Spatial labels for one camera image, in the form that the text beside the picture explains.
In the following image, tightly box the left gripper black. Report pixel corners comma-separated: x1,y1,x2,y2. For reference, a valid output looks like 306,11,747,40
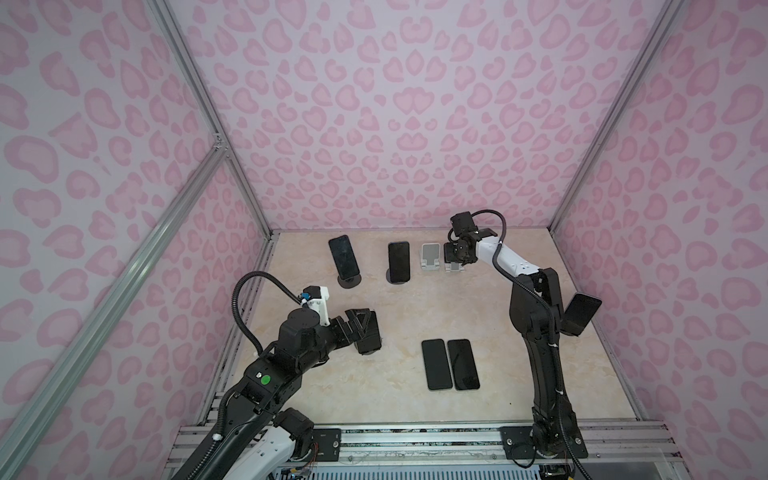
298,305,370,377

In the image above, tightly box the black phone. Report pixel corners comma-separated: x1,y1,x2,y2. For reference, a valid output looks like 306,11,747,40
421,339,453,391
447,339,480,391
560,293,602,337

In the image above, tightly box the white folding stand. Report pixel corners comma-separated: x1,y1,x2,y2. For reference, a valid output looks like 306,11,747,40
420,242,441,271
445,258,465,273

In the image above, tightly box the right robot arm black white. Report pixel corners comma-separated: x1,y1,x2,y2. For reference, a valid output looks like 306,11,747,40
444,209,588,460

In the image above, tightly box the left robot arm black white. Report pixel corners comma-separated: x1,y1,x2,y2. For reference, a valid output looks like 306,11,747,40
173,307,381,479

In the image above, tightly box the dark round stand back centre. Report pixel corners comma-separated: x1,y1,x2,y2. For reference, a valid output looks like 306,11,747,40
386,269,398,285

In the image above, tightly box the blue phone back centre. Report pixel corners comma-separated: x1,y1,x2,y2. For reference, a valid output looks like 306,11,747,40
388,241,411,284

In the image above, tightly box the purple phone far left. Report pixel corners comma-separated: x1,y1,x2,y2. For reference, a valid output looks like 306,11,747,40
328,235,360,281

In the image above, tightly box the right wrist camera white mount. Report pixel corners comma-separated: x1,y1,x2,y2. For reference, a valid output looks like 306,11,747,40
450,211,478,238

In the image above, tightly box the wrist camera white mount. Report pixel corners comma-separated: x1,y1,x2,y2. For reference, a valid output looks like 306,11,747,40
450,211,478,238
301,285,330,327

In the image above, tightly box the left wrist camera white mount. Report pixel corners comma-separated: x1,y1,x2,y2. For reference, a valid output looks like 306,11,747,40
301,285,330,327

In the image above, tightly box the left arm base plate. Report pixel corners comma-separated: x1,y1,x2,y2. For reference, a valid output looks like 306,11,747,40
312,428,342,463

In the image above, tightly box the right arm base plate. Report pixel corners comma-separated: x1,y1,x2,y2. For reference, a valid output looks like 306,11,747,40
499,426,589,461

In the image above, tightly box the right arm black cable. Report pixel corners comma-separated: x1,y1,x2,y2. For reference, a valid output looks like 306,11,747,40
470,208,592,480

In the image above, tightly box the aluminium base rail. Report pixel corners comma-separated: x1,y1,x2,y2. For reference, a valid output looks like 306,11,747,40
162,419,692,479

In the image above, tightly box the right corner aluminium post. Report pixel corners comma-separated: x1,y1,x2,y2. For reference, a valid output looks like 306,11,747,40
547,0,688,236

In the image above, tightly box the corner aluminium post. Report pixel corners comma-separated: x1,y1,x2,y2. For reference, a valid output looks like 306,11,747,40
146,0,273,239
547,0,688,236

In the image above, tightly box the left aluminium frame diagonal bar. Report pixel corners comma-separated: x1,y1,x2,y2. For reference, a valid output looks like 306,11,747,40
1,145,228,479

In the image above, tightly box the left corner aluminium post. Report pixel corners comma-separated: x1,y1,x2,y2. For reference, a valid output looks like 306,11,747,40
146,0,273,239

